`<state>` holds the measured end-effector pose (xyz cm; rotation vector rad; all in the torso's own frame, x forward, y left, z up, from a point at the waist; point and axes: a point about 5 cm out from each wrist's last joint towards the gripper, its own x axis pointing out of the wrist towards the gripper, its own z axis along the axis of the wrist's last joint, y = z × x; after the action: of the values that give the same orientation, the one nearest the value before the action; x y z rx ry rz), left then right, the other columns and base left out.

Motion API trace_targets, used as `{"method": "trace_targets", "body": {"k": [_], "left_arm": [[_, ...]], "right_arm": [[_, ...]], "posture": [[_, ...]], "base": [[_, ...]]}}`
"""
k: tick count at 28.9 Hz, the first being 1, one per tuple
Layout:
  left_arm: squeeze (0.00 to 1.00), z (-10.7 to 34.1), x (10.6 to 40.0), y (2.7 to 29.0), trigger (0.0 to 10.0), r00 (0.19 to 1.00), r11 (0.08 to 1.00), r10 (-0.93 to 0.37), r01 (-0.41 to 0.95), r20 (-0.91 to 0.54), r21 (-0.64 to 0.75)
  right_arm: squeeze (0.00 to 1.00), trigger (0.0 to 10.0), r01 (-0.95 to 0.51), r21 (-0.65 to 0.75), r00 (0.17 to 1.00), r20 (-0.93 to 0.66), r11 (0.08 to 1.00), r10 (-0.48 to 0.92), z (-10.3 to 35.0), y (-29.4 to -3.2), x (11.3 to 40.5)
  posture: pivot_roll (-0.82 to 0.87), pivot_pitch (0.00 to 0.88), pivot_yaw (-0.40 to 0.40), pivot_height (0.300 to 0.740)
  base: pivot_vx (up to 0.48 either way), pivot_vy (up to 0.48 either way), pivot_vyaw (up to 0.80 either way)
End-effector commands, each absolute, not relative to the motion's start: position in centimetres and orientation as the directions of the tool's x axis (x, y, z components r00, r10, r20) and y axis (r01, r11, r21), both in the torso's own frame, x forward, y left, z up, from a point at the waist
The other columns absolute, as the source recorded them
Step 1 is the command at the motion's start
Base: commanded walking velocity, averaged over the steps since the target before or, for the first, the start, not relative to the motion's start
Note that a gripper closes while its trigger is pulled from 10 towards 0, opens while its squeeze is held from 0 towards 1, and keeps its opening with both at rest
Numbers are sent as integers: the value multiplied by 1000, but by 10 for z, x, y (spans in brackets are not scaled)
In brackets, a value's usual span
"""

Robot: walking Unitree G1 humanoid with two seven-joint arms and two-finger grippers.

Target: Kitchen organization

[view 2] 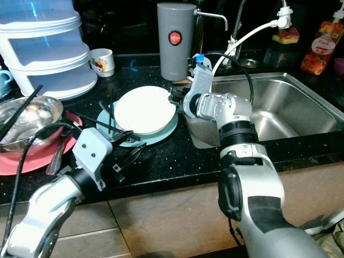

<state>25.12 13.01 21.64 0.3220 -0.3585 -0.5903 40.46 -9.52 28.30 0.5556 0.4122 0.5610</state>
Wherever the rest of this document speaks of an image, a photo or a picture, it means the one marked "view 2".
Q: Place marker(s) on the white bowl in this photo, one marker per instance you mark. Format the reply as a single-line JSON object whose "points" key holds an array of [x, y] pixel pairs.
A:
{"points": [[145, 110]]}

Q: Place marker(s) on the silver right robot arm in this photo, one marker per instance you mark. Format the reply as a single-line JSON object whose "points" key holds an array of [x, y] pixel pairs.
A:
{"points": [[263, 193]]}

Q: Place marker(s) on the light blue plate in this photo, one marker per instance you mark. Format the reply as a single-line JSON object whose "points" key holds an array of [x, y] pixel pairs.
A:
{"points": [[156, 137]]}

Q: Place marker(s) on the grey water filter canister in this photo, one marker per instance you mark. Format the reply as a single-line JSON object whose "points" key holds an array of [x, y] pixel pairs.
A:
{"points": [[176, 43]]}

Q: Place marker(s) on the silver metal spoon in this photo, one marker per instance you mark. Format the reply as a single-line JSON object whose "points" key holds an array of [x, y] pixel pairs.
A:
{"points": [[55, 161]]}

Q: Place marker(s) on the yellow oil bottle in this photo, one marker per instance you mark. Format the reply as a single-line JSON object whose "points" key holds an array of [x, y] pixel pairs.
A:
{"points": [[200, 32]]}

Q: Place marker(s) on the round chrome sink cap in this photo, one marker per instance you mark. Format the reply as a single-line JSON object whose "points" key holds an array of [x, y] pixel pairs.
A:
{"points": [[249, 63]]}

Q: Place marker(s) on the white printed mug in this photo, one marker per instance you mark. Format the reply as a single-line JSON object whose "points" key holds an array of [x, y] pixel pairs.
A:
{"points": [[102, 63]]}

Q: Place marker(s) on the stainless steel bowl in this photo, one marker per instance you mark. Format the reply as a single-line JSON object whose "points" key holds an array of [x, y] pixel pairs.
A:
{"points": [[32, 121]]}

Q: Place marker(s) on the red plate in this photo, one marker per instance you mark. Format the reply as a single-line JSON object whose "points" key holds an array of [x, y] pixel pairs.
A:
{"points": [[27, 161]]}

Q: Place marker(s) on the black sponge holder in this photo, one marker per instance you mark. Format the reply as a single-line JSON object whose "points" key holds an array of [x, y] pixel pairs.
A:
{"points": [[282, 55]]}

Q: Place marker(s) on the stainless steel sink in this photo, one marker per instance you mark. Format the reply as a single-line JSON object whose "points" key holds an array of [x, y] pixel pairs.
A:
{"points": [[301, 102]]}

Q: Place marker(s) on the watermelon pattern sponge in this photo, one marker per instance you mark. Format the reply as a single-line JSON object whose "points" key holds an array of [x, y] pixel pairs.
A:
{"points": [[286, 36]]}

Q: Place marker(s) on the white tiered food container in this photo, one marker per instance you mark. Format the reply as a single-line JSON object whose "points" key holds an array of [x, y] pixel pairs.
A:
{"points": [[43, 54]]}

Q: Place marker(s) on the chrome sink faucet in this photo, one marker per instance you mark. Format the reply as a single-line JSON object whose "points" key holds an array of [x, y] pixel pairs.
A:
{"points": [[284, 16]]}

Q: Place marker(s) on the light blue mug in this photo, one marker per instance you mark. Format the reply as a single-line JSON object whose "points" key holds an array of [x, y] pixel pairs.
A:
{"points": [[5, 80]]}

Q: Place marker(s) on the peach label soap bottle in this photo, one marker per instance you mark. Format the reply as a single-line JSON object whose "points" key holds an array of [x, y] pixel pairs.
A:
{"points": [[322, 48]]}

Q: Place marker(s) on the crumpled beige bag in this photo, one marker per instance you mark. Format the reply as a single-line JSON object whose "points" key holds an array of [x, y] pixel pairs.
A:
{"points": [[333, 242]]}

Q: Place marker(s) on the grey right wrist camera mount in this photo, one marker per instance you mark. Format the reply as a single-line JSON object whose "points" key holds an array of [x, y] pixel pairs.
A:
{"points": [[201, 83]]}

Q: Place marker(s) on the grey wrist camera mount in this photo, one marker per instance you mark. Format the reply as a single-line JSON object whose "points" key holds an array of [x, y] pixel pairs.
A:
{"points": [[201, 83], [94, 156]]}

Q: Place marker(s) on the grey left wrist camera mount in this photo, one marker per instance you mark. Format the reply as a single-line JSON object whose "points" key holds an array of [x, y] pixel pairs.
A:
{"points": [[94, 156]]}

